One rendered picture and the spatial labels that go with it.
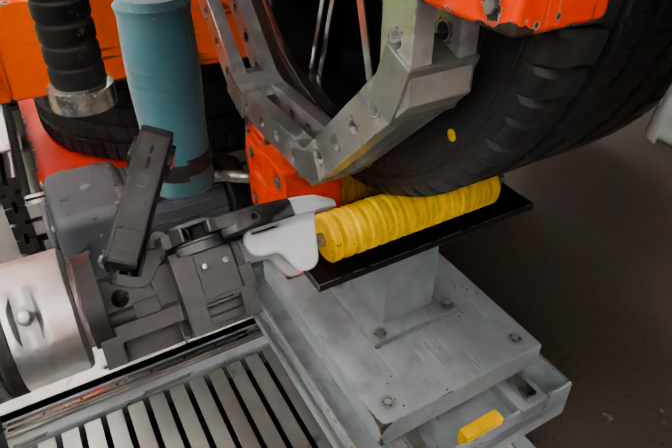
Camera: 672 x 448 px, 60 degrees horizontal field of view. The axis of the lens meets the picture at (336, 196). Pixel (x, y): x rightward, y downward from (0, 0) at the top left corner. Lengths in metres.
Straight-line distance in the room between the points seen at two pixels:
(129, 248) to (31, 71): 0.66
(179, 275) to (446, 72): 0.24
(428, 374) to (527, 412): 0.17
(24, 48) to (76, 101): 0.64
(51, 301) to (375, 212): 0.38
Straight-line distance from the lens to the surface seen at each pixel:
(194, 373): 1.13
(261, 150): 0.72
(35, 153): 1.48
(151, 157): 0.46
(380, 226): 0.67
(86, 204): 0.98
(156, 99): 0.74
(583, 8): 0.37
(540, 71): 0.45
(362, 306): 0.97
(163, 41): 0.71
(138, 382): 1.13
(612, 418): 1.23
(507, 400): 0.98
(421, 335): 0.95
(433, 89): 0.44
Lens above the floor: 0.92
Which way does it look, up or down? 34 degrees down
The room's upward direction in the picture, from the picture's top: straight up
